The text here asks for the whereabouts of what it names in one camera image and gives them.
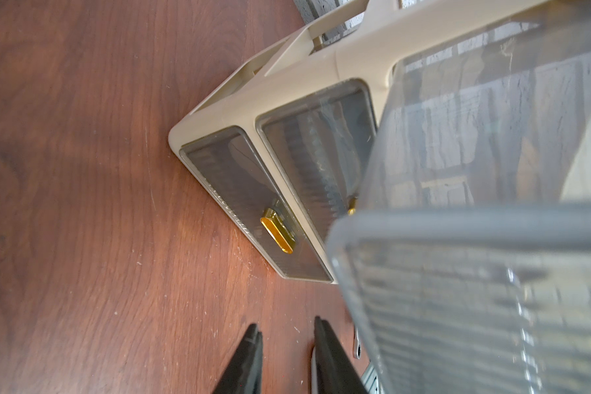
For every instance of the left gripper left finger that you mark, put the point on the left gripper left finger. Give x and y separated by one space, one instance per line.
243 374

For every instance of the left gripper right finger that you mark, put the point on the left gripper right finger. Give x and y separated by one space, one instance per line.
332 369

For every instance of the clear top drawer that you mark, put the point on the clear top drawer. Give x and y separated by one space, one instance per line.
467 264

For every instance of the beige drawer organizer cabinet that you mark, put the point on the beige drawer organizer cabinet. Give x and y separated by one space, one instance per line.
365 40

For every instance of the silver computer mouse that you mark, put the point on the silver computer mouse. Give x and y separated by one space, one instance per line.
357 347
369 378

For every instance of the clear bottom drawer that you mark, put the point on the clear bottom drawer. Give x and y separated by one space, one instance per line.
228 165

